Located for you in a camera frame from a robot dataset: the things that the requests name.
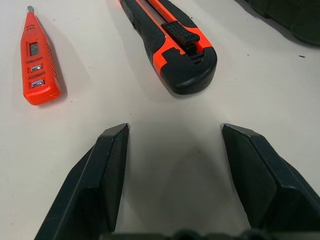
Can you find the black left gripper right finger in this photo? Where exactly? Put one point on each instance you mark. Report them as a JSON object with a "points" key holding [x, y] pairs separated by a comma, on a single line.
{"points": [[275, 185]]}

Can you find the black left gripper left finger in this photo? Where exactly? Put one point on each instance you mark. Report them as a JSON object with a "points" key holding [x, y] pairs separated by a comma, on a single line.
{"points": [[100, 180]]}

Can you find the orange voltage tester pen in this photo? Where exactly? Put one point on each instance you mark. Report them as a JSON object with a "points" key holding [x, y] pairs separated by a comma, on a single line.
{"points": [[37, 75]]}

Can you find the orange and black utility knife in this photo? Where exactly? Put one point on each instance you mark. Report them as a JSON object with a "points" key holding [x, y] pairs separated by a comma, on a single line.
{"points": [[180, 72]]}

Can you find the black plastic tool case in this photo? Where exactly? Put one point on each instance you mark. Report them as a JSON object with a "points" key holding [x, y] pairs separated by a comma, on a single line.
{"points": [[300, 20]]}

